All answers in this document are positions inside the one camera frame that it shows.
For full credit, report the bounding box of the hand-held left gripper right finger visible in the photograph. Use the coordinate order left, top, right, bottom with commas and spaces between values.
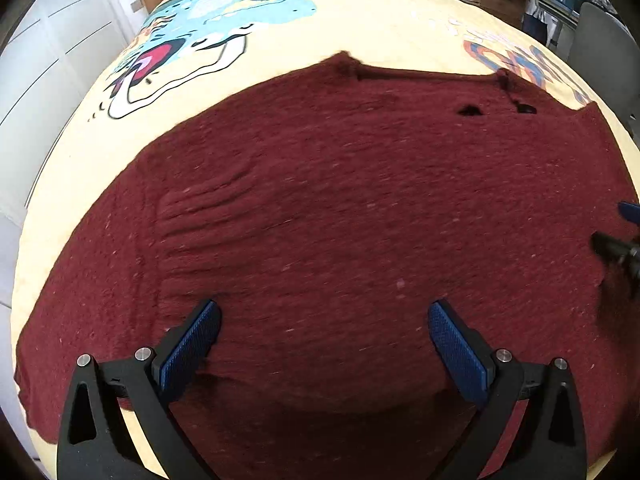
427, 300, 587, 480

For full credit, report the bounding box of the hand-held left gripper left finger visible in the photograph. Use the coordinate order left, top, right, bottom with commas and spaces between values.
56, 299, 222, 480

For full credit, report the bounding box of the white wardrobe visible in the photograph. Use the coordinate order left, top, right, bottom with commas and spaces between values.
0, 0, 153, 221

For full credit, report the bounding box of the grey chair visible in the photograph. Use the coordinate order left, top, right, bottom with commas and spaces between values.
569, 1, 634, 117

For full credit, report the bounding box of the dark red knit sweater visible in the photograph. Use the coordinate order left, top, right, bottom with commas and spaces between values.
14, 51, 640, 480

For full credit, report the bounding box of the dark blue bag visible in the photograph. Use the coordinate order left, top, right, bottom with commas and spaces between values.
522, 9, 550, 42

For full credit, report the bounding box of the yellow cartoon printed blanket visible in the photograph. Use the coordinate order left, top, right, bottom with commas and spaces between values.
10, 0, 640, 480

